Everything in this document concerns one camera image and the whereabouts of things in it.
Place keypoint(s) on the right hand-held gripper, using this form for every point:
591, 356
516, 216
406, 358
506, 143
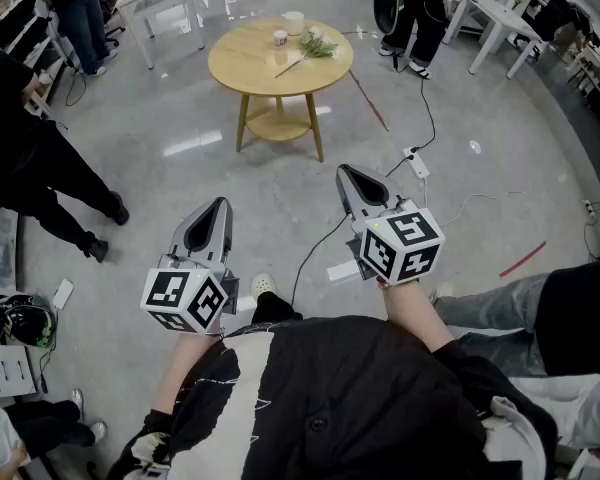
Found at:
405, 248

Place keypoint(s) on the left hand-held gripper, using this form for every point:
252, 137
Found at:
170, 290

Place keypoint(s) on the small white jar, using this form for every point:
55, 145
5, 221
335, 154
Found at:
280, 39

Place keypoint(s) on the person's right forearm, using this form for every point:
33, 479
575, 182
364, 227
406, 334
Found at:
415, 313

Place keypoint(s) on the person's left forearm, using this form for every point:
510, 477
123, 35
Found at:
180, 368

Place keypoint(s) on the person's white clog shoe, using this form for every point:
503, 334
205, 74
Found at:
262, 285

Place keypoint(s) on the red floor tape strip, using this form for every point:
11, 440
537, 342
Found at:
369, 102
522, 259

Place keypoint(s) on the person's black trouser leg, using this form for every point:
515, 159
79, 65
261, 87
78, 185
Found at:
272, 310

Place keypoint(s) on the white flat device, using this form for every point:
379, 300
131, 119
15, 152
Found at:
63, 294

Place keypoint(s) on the artificial white flower bouquet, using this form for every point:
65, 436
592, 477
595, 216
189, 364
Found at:
320, 47

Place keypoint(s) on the round wooden table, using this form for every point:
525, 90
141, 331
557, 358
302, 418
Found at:
250, 63

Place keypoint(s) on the cream mug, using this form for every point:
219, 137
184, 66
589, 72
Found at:
294, 23

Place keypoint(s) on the black oval backpack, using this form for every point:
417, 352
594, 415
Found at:
387, 3

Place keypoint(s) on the black and green helmet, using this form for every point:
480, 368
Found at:
27, 323

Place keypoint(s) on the person's black and white shirt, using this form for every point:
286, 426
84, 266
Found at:
355, 398

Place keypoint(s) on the small white power strip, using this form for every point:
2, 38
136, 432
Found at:
589, 209

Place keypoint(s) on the white drawer unit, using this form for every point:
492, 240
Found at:
5, 370

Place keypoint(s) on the white shelving rack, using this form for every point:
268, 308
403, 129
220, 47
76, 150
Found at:
17, 38

